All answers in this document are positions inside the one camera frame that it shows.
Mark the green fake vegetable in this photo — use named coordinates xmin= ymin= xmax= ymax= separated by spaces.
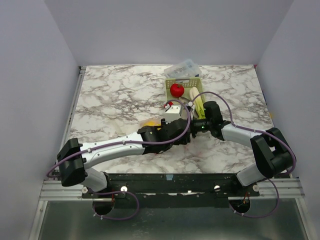
xmin=189 ymin=87 xmax=206 ymax=119

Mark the red fake apple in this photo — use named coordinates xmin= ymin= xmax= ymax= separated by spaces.
xmin=169 ymin=83 xmax=185 ymax=98

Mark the grey fake fish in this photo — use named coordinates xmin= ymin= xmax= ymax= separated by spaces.
xmin=178 ymin=97 xmax=193 ymax=106

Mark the clear zip top bag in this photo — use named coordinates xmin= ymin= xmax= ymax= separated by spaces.
xmin=139 ymin=118 xmax=162 ymax=130

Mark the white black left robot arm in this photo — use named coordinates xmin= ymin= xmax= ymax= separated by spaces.
xmin=57 ymin=118 xmax=191 ymax=198

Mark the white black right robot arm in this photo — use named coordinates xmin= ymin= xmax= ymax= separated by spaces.
xmin=190 ymin=101 xmax=294 ymax=196

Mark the yellow fake pepper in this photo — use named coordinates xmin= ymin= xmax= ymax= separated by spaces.
xmin=140 ymin=119 xmax=161 ymax=127

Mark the green perforated plastic basket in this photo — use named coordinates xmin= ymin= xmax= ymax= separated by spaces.
xmin=164 ymin=78 xmax=207 ymax=108

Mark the clear plastic organizer box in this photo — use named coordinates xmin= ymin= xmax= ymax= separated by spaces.
xmin=163 ymin=59 xmax=202 ymax=79

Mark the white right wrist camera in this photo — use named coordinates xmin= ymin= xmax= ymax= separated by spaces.
xmin=187 ymin=101 xmax=195 ymax=120

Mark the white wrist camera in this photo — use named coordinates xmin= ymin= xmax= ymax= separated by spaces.
xmin=163 ymin=101 xmax=182 ymax=124
xmin=187 ymin=101 xmax=195 ymax=120

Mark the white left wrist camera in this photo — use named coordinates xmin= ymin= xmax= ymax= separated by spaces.
xmin=163 ymin=101 xmax=182 ymax=124

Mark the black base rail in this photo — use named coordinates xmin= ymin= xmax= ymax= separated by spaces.
xmin=82 ymin=173 xmax=260 ymax=209

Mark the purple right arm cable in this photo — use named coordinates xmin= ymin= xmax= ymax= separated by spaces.
xmin=188 ymin=91 xmax=297 ymax=219

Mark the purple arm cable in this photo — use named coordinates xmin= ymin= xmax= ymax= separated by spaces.
xmin=46 ymin=101 xmax=193 ymax=221
xmin=188 ymin=91 xmax=297 ymax=219

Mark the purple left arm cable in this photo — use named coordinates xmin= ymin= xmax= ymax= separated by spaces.
xmin=46 ymin=101 xmax=193 ymax=221

